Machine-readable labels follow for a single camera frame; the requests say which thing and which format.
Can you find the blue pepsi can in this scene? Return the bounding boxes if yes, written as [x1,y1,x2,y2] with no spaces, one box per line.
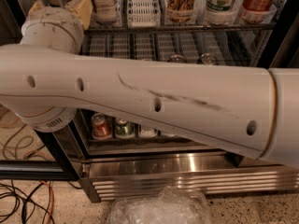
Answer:
[168,54,188,63]

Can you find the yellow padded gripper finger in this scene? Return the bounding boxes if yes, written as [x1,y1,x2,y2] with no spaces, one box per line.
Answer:
[65,0,93,30]
[28,0,45,15]

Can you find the stainless steel fridge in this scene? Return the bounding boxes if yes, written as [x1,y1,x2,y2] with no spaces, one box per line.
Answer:
[1,0,299,203]

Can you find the left glass fridge door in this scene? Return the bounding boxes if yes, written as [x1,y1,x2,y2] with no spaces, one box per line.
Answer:
[0,105,80,181]

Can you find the gold tall can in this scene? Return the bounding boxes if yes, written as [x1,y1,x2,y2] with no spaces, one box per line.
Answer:
[166,0,195,23]

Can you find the green soda can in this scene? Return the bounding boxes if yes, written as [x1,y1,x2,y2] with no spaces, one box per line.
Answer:
[198,53,219,65]

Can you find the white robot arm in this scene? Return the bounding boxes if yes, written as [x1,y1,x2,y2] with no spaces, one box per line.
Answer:
[0,7,299,168]

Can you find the green can bottom shelf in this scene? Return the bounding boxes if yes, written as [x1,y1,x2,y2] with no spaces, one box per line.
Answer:
[115,118,135,139]

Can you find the top wire shelf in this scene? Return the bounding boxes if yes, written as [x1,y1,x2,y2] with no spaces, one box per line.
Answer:
[84,23,275,35]

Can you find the white label bottle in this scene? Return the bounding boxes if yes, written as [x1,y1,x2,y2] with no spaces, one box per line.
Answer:
[92,0,117,25]

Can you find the orange cable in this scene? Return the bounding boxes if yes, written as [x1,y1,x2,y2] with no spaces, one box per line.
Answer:
[40,180,56,224]

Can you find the clear plastic bag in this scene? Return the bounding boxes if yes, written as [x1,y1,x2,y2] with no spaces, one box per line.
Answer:
[107,187,212,224]

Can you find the empty white top tray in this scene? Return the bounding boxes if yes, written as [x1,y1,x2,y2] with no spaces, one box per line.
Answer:
[126,0,161,28]

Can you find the empty white bottom tray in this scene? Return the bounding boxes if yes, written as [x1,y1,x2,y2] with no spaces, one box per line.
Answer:
[138,125,158,138]

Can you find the black cables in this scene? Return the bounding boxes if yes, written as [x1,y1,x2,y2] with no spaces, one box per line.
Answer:
[0,180,82,224]

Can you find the red can bottom shelf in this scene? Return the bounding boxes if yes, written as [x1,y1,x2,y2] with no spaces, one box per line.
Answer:
[91,113,111,140]

